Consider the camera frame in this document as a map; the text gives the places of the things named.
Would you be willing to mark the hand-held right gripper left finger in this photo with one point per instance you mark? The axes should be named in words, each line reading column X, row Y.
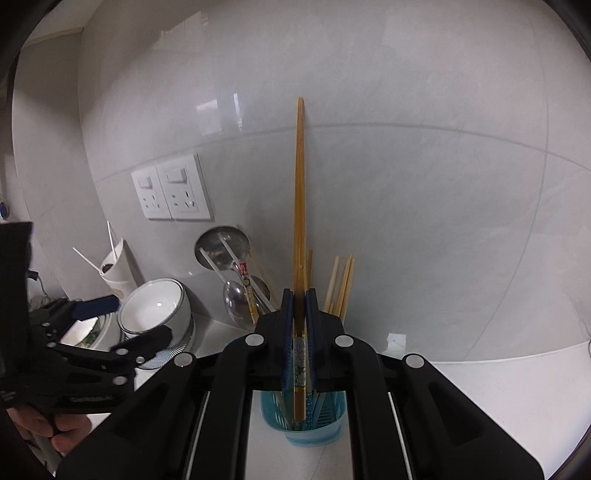
column 287, row 332

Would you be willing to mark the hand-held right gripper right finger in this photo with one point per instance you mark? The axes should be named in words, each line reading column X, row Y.
column 311, row 332

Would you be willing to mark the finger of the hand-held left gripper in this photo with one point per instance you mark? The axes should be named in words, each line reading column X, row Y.
column 99, row 305
column 138, row 346

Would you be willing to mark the row of bamboo chopsticks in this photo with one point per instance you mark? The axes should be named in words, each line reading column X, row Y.
column 344, row 281

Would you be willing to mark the blue plastic utensil holder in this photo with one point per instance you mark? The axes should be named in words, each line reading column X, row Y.
column 323, row 415

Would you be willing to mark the floral band wooden chopstick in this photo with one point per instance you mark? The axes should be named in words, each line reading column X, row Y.
column 299, row 207

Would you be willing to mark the person's left hand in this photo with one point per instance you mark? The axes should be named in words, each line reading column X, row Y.
column 69, row 434

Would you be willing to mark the paper cup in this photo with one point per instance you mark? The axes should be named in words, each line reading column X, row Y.
column 117, row 274

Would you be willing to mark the blue striped plate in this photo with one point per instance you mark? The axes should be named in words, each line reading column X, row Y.
column 180, row 350

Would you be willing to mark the white printed bowl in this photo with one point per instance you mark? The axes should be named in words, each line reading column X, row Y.
column 154, row 307

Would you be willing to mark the white plastic stick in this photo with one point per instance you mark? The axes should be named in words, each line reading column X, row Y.
column 112, row 240
column 87, row 261

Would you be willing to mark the metal spoon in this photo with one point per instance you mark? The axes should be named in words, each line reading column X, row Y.
column 233, row 300

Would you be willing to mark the metal ladle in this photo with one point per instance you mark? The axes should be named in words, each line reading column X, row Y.
column 214, row 237

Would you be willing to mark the white wall socket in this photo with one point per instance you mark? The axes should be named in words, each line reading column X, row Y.
column 184, row 187
column 150, row 191

